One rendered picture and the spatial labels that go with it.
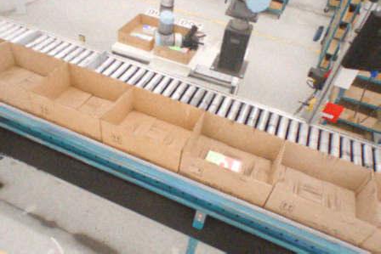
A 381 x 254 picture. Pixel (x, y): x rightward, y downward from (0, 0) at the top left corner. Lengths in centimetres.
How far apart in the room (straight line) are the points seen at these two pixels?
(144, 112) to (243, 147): 55
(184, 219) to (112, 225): 80
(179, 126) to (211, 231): 54
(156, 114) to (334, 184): 94
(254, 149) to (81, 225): 131
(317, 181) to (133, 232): 125
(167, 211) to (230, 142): 47
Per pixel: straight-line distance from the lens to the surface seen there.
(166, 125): 164
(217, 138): 159
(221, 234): 162
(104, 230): 229
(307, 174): 163
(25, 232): 239
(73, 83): 187
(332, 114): 214
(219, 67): 236
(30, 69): 205
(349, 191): 167
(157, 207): 164
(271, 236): 148
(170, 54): 235
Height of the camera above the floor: 203
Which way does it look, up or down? 41 degrees down
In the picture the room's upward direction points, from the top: 10 degrees clockwise
